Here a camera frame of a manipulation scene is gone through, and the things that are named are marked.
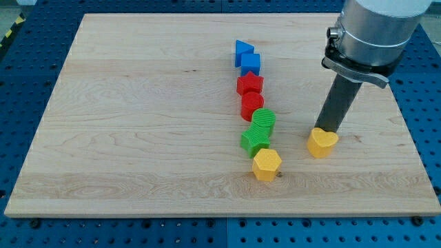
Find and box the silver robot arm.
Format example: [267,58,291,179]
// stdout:
[322,0,432,88]

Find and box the green star block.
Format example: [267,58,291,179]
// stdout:
[240,123,271,158]

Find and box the red cylinder block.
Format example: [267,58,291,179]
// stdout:
[240,92,265,121]

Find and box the green cylinder block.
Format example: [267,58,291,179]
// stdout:
[252,108,276,136]

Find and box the red star block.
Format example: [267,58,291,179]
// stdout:
[236,71,264,96]

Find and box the yellow hexagon block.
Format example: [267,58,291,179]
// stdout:
[252,149,282,182]

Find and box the blue cube block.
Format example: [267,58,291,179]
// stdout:
[240,53,260,76]

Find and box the light wooden board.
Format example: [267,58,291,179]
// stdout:
[5,14,440,218]

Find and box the blue triangle block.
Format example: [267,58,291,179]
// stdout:
[234,40,254,68]

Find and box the yellow heart block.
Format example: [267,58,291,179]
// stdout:
[307,127,339,158]

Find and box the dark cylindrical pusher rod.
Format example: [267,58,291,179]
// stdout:
[314,74,362,132]

